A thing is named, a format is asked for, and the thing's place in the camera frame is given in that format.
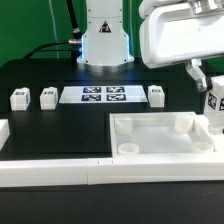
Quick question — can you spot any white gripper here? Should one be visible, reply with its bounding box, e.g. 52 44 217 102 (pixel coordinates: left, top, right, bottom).
139 2 224 92

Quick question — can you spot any white square tabletop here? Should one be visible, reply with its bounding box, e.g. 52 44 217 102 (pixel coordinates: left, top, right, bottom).
110 112 224 158

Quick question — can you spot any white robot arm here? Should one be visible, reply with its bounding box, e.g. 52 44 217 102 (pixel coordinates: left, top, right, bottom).
77 0 224 91

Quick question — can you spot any white marker sheet with tags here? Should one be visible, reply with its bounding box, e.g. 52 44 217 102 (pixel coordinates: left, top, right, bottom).
60 85 147 104

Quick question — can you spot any white U-shaped obstacle fence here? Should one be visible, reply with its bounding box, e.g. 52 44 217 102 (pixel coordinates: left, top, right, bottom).
0 114 224 188

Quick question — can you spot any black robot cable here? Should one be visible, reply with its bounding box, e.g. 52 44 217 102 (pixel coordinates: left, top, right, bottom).
22 0 83 61

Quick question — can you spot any thin white cable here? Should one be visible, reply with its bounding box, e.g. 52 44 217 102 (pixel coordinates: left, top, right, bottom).
48 0 58 42

